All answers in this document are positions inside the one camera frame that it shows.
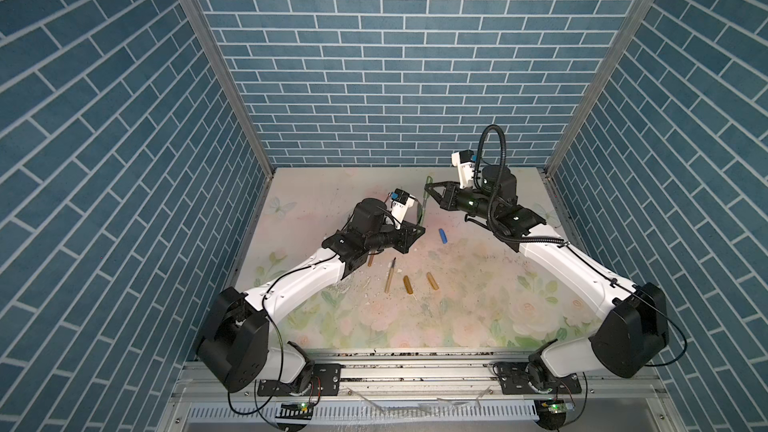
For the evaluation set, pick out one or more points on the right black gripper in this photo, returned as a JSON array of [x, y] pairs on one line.
[[450, 195]]

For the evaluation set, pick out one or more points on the dark yellow pen cap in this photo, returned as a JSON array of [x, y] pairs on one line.
[[408, 285]]

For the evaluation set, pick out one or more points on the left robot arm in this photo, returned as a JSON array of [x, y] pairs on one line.
[[234, 339]]

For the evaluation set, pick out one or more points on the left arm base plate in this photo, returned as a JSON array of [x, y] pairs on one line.
[[317, 379]]

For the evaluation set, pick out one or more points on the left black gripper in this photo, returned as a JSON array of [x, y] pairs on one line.
[[404, 232]]

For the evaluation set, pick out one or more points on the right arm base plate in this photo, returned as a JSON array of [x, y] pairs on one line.
[[521, 378]]

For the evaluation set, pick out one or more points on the floral table mat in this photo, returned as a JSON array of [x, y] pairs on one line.
[[488, 297]]

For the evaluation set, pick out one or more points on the tan pen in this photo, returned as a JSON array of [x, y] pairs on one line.
[[390, 275]]

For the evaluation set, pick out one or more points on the tan pen cap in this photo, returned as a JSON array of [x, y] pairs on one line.
[[432, 281]]

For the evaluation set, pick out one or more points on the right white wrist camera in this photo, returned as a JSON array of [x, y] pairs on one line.
[[465, 163]]

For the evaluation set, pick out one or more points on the aluminium mounting rail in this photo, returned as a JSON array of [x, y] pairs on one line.
[[394, 390]]

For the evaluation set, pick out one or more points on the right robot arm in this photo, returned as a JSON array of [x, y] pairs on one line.
[[634, 324]]

